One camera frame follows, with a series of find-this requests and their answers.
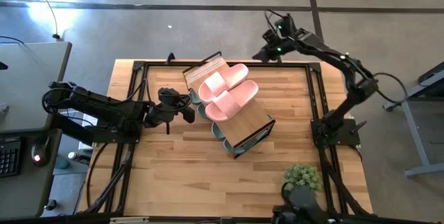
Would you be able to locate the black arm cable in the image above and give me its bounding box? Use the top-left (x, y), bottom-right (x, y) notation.
top-left (41, 87), bottom-right (72, 114)
top-left (373, 71), bottom-right (411, 105)

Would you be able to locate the light grey desk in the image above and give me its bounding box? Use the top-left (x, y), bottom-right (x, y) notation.
top-left (0, 41), bottom-right (73, 134)

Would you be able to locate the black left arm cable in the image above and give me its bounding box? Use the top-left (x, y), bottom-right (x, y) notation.
top-left (41, 87), bottom-right (72, 114)

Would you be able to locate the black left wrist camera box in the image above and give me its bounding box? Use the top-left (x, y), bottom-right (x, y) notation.
top-left (157, 87), bottom-right (182, 105)

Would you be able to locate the dark grey desk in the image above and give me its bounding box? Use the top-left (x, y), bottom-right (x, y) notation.
top-left (0, 128), bottom-right (64, 220)

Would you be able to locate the white box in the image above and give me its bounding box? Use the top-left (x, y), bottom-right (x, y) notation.
top-left (77, 110), bottom-right (105, 150)

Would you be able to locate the black flat device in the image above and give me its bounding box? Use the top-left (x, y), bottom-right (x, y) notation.
top-left (417, 60), bottom-right (444, 85)

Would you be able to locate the black keyboard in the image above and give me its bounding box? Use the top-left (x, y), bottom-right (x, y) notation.
top-left (0, 137), bottom-right (23, 179)

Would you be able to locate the pink slide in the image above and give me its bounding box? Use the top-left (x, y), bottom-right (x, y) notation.
top-left (197, 63), bottom-right (250, 106)
top-left (204, 80), bottom-right (260, 123)

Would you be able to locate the black aluminium table frame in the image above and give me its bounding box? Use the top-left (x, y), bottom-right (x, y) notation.
top-left (80, 52), bottom-right (375, 218)

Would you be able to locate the thick black camera cable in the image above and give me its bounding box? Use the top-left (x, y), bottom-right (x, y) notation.
top-left (152, 92), bottom-right (194, 114)

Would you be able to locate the teal round object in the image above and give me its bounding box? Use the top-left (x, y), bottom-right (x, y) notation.
top-left (53, 155), bottom-right (71, 171)

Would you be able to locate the black computer mouse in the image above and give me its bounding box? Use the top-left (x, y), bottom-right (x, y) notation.
top-left (30, 136), bottom-right (51, 169)

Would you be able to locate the artificial green plant ball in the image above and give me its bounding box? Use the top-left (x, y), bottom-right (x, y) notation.
top-left (282, 162), bottom-right (324, 193)

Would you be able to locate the wooden shelf black metal frame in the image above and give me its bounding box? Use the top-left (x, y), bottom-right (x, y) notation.
top-left (181, 51), bottom-right (277, 160)

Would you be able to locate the grey metal table frame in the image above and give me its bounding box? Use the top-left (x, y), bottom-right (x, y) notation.
top-left (382, 60), bottom-right (444, 179)

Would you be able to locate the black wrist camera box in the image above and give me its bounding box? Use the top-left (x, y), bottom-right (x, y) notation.
top-left (157, 87), bottom-right (182, 105)
top-left (262, 28), bottom-right (279, 46)

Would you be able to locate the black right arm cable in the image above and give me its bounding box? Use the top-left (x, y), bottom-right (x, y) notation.
top-left (373, 71), bottom-right (411, 105)

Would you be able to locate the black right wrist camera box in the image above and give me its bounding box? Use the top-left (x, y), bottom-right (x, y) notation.
top-left (262, 28), bottom-right (279, 46)

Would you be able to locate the white capped bottle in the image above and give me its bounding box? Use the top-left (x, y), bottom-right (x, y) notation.
top-left (67, 151), bottom-right (92, 166)

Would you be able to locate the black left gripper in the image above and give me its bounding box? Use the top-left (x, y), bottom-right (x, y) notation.
top-left (144, 101), bottom-right (196, 136)

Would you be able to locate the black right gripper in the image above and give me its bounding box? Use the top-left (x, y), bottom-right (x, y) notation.
top-left (251, 36), bottom-right (296, 64)

